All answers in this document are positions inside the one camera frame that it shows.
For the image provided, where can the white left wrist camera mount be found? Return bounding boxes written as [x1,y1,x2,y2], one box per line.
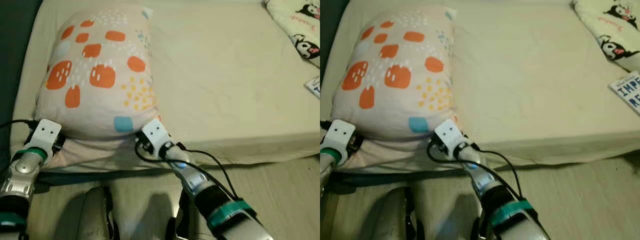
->
[25,119,64,159]
[320,119,356,154]

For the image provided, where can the orange spotted pink pillow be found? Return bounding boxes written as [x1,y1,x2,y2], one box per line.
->
[330,4,460,174]
[32,4,167,174]

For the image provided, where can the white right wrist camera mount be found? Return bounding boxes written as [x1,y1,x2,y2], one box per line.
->
[433,119,469,159]
[140,120,171,159]

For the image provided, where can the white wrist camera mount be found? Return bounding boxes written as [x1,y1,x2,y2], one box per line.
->
[25,119,64,159]
[140,120,171,159]
[433,119,469,159]
[320,119,356,154]

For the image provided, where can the cream cartoon print blanket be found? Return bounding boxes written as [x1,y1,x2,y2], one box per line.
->
[264,0,321,69]
[572,0,640,62]

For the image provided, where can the grey robot left leg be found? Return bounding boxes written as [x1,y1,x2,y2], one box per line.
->
[77,185,119,240]
[384,187,419,240]

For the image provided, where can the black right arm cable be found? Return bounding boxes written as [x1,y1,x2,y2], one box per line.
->
[133,140,242,202]
[426,140,525,202]

